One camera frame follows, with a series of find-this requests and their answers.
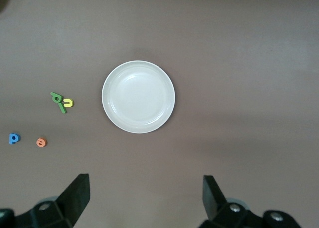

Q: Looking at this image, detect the green foam letter a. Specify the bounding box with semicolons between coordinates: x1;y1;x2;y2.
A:
50;92;63;104

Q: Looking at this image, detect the beige round plate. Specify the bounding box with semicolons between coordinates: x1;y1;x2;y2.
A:
101;60;176;134

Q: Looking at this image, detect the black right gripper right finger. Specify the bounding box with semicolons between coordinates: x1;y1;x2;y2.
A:
200;174;304;228

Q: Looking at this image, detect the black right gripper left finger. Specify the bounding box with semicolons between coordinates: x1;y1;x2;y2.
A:
0;173;91;228

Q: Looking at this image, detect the brown table mat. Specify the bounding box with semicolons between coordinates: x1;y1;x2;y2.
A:
0;0;319;228

